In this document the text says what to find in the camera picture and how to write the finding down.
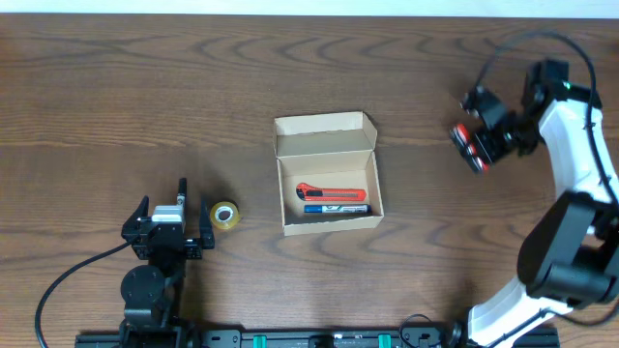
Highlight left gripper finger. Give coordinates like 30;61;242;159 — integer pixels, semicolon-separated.
199;198;215;249
126;195;149;226

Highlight yellow clear tape roll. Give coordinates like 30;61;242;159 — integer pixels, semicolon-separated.
209;201;241;230

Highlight red and white pliers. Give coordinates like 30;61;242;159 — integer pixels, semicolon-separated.
450;124;488;173

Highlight black marker pen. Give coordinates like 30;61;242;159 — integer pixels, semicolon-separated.
176;178;187;208

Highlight red utility knife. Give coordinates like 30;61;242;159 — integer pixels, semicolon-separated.
295;183;367;202

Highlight blue marker pen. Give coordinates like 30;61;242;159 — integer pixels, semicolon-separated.
304;204;372;215

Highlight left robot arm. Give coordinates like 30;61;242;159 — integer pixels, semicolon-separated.
120;193;214;347

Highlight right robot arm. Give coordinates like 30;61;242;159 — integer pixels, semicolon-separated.
449;77;618;347

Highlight open cardboard box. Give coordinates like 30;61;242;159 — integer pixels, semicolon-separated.
274;111;384;237

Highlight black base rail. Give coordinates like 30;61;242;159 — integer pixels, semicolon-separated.
74;327;562;348

